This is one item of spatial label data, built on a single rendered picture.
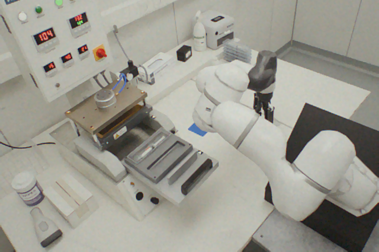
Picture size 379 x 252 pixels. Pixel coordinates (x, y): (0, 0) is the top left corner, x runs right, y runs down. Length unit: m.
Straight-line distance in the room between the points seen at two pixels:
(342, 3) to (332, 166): 2.64
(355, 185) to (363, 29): 2.40
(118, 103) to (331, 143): 0.78
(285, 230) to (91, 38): 1.02
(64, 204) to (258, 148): 0.82
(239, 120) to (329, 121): 0.49
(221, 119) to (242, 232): 0.56
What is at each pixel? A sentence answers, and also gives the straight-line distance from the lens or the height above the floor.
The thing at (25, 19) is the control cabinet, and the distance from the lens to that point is 1.16.
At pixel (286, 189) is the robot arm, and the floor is 1.19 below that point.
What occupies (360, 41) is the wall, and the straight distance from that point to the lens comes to 3.42.
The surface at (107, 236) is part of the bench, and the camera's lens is 1.32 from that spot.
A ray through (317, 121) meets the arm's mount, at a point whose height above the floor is 1.05.
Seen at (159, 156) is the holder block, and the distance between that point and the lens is 1.17.
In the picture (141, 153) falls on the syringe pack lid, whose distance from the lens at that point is 1.18.
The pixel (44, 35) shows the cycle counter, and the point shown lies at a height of 1.40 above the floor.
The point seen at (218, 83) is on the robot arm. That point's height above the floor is 1.34.
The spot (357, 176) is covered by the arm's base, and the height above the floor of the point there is 1.03.
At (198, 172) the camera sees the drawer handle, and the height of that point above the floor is 1.01.
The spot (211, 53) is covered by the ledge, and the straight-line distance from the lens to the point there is 2.09.
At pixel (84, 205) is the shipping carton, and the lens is 1.34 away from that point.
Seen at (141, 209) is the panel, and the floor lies 0.79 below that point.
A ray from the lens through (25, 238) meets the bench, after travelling 1.46.
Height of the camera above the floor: 1.86
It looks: 40 degrees down
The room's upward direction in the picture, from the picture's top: 7 degrees counter-clockwise
